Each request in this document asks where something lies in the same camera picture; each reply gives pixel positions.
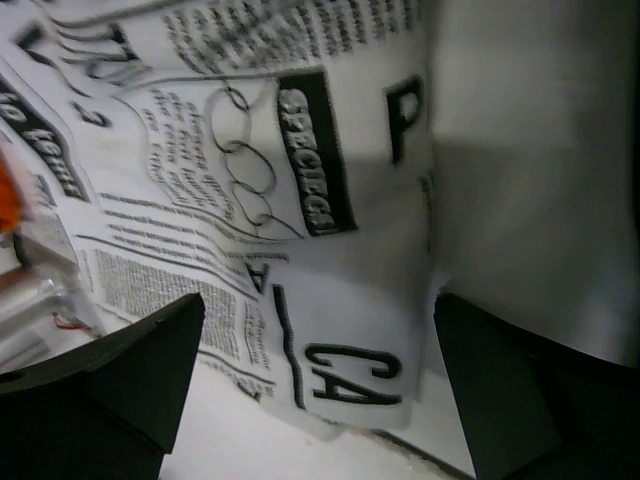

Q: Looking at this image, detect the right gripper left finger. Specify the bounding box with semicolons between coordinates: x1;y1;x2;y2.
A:
1;294;205;480

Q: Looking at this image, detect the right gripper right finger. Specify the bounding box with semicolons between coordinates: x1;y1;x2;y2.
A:
434;294;639;480

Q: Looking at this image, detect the orange patterned scarf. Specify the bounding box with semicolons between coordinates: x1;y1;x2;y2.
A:
0;153;23;234

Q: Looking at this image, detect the newspaper print cloth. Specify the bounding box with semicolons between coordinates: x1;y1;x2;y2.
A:
1;1;433;430

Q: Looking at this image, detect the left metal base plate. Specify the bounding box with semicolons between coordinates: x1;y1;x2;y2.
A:
1;232;107;373

